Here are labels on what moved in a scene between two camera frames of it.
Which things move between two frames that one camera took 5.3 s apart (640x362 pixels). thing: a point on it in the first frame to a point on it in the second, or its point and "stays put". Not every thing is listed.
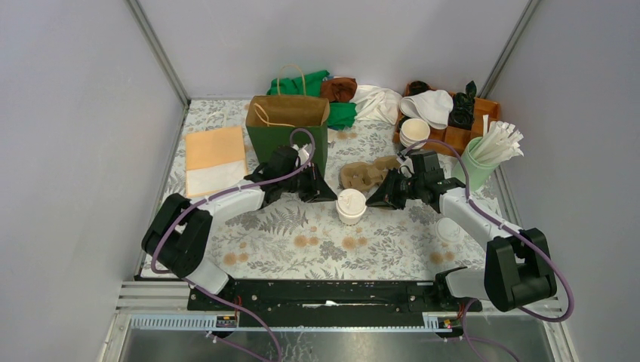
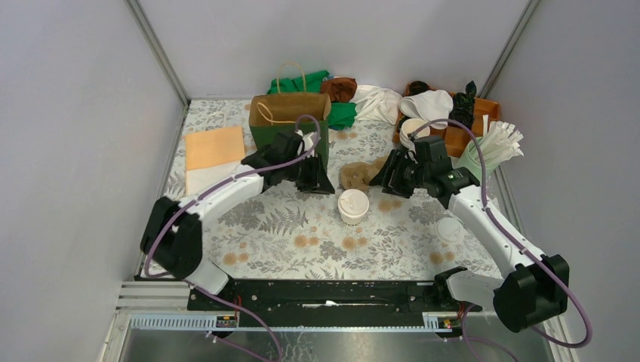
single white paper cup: (350, 221) stays put
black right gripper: (386, 195) to (396, 161)
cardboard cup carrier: (366, 176) stays put
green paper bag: (272, 119) stays put
